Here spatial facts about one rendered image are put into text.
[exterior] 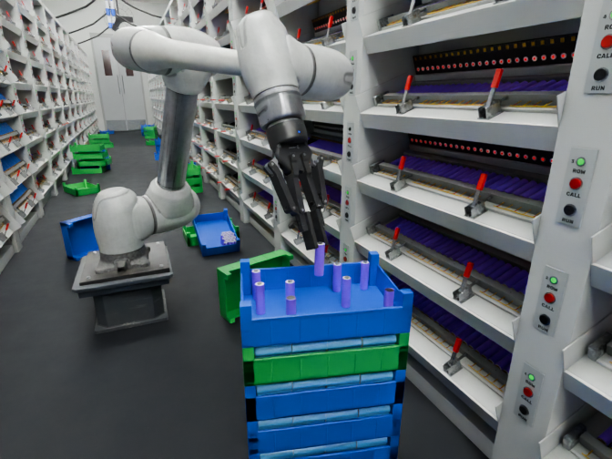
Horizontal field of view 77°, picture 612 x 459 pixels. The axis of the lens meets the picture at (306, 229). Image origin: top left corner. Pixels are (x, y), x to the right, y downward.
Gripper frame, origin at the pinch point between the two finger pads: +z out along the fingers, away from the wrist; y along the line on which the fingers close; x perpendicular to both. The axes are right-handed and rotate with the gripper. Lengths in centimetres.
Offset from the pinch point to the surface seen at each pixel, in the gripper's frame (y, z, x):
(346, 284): -4.6, 12.0, -0.3
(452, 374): -33, 43, -4
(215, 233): -47, -14, -150
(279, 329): 12.3, 14.8, -0.3
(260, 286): 9.8, 7.7, -7.5
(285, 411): 11.6, 30.9, -7.3
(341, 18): -70, -75, -39
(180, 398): 16, 36, -58
